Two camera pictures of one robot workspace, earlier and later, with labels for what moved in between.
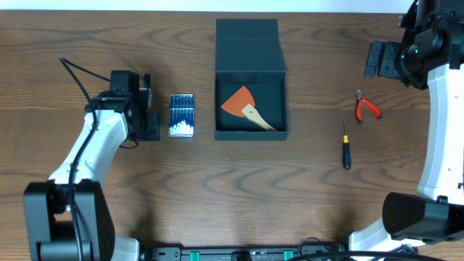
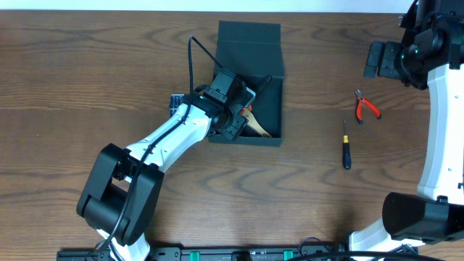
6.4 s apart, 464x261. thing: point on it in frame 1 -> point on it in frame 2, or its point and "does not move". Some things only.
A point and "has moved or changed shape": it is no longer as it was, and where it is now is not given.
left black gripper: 153,125 -> 243,118
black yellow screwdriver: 346,162 does not move
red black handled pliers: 359,101 does not move
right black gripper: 392,64 does not move
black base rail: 246,252 does not move
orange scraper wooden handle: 242,103 has moved or changed shape
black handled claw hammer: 147,84 -> 269,79
